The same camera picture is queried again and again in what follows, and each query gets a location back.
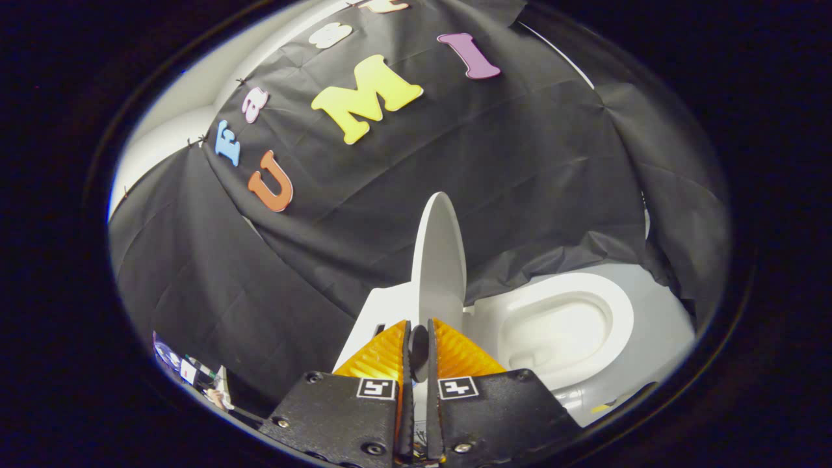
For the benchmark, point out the yellow tape strip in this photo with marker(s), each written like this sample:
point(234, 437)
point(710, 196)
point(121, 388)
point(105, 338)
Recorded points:
point(601, 408)

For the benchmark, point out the black backdrop cloth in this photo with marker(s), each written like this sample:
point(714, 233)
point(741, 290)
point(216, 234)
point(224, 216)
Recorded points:
point(455, 162)

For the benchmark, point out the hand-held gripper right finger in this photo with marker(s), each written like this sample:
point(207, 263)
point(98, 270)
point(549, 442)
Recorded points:
point(507, 416)

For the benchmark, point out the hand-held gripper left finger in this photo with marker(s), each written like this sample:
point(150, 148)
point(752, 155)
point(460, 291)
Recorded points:
point(325, 416)

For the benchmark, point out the colourful equipment clutter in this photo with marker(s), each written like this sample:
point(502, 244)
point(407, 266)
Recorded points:
point(195, 374)

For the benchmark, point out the white toilet lid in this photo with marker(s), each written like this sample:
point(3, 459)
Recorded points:
point(439, 260)

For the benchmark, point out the white toilet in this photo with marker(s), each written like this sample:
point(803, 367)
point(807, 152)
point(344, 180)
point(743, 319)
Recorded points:
point(565, 331)

